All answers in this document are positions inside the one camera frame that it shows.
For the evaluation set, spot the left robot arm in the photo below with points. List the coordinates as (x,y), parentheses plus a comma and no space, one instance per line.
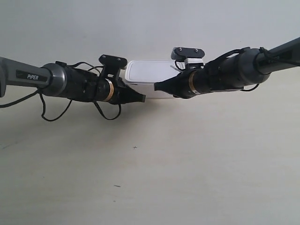
(69,81)

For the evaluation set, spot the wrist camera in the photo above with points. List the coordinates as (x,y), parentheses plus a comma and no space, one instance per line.
(112,65)
(187,58)

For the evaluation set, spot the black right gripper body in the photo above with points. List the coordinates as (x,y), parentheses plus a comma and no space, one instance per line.
(184,85)

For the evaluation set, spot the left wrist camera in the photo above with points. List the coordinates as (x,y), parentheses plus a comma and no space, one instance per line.
(112,65)

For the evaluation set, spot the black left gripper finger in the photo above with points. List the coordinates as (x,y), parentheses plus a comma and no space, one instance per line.
(129,95)

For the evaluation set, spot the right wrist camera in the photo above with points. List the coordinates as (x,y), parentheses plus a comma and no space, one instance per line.
(187,58)

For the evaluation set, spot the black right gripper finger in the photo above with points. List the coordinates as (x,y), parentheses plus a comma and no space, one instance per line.
(171,86)

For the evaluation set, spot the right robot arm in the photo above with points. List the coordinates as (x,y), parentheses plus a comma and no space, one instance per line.
(232,71)

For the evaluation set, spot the white lidded plastic container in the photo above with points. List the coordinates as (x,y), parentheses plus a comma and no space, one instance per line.
(141,75)

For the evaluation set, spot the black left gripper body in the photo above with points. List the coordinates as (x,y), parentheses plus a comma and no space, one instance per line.
(115,94)

